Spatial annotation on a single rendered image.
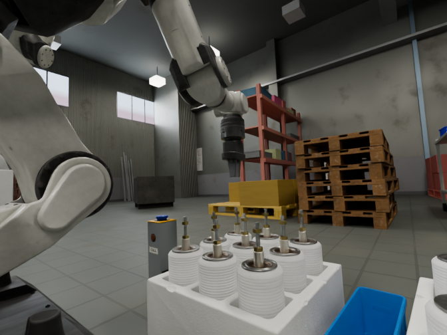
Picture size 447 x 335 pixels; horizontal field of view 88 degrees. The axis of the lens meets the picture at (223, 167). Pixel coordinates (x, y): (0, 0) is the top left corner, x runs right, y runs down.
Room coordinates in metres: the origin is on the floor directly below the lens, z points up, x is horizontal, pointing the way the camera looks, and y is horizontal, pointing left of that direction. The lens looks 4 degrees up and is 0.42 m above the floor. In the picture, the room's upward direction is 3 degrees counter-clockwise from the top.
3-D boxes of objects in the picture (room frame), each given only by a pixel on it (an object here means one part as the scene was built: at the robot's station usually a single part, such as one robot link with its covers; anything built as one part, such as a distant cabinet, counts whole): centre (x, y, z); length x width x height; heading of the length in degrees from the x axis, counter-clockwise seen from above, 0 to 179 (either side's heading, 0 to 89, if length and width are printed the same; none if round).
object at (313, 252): (0.68, -0.22, 0.16); 0.10 x 0.10 x 0.18
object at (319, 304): (0.67, -0.05, 0.09); 0.39 x 0.39 x 0.18; 49
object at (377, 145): (2.61, -1.41, 0.42); 1.22 x 0.81 x 0.84; 141
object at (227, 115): (0.85, -0.04, 0.69); 0.11 x 0.11 x 0.11; 74
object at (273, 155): (5.86, -1.35, 1.28); 2.82 x 0.75 x 2.55; 142
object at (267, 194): (3.41, -0.48, 0.23); 1.27 x 0.87 x 0.46; 48
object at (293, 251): (0.59, -0.14, 0.25); 0.08 x 0.08 x 0.01
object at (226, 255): (0.58, 0.02, 0.25); 0.08 x 0.08 x 0.01
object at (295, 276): (0.59, -0.14, 0.16); 0.10 x 0.10 x 0.18
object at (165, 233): (0.80, 0.22, 0.16); 0.07 x 0.07 x 0.31; 49
